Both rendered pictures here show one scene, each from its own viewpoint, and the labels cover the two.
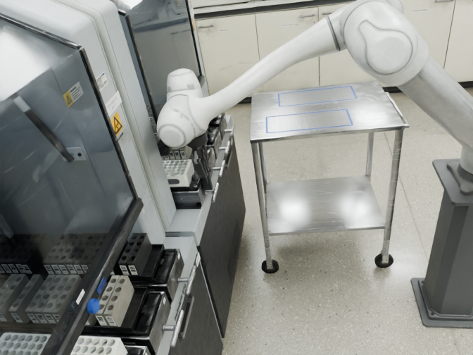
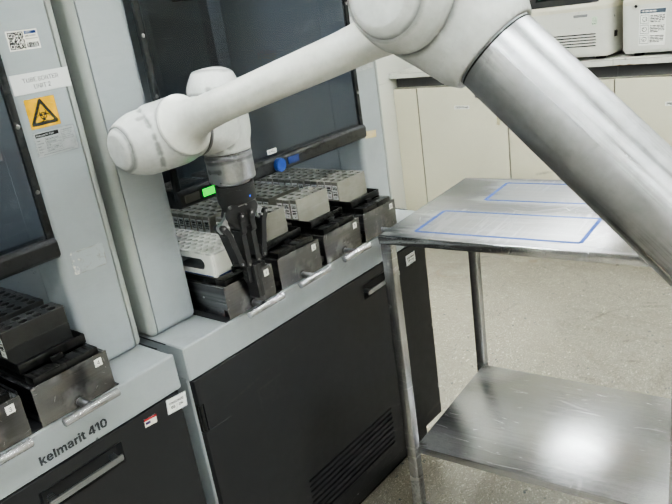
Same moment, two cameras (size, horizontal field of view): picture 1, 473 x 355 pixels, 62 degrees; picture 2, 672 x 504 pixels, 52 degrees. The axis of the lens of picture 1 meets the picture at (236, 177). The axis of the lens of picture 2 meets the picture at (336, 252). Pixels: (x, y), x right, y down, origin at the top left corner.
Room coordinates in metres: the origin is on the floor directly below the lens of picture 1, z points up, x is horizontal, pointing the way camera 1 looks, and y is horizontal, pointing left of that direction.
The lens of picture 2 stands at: (0.11, -0.65, 1.29)
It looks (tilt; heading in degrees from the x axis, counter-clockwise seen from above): 20 degrees down; 28
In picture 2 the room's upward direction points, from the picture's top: 9 degrees counter-clockwise
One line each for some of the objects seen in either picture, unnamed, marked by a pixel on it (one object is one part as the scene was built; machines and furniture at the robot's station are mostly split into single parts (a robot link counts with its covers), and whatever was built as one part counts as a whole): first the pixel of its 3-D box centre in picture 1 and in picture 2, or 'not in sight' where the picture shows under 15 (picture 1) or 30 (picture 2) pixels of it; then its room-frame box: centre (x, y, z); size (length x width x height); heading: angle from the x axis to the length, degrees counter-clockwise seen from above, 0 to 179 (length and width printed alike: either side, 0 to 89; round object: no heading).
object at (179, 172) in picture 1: (151, 175); (186, 252); (1.20, 0.30, 0.83); 0.30 x 0.10 x 0.06; 77
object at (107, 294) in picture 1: (111, 301); not in sight; (0.64, 0.35, 0.85); 0.12 x 0.02 x 0.06; 167
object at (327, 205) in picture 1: (320, 181); (561, 377); (1.54, -0.41, 0.41); 0.67 x 0.46 x 0.82; 81
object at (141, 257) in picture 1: (140, 255); (34, 334); (0.79, 0.30, 0.85); 0.12 x 0.02 x 0.06; 167
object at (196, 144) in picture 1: (197, 144); (238, 204); (1.16, 0.11, 0.96); 0.08 x 0.07 x 0.09; 167
